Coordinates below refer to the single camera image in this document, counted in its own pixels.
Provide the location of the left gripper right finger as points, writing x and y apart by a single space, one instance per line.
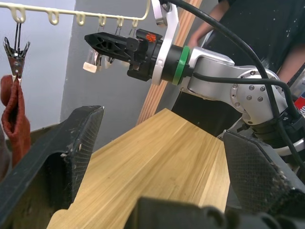
252 171

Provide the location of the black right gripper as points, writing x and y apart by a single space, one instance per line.
145 57

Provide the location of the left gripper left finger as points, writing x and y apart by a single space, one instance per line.
78 133

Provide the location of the person's bare hand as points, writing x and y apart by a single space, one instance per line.
197 38

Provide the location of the red sock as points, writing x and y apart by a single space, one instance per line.
20 133

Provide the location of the green right wrist band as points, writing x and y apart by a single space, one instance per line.
181 66

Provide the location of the red blue printed package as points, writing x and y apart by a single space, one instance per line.
300 105

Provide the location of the person in black t-shirt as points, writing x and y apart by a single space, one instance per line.
262 28

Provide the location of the cream clip hanger frame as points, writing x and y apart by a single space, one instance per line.
90 14

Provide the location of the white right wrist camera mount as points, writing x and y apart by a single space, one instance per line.
170 31

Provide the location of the wooden frame beam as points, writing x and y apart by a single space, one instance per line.
152 100

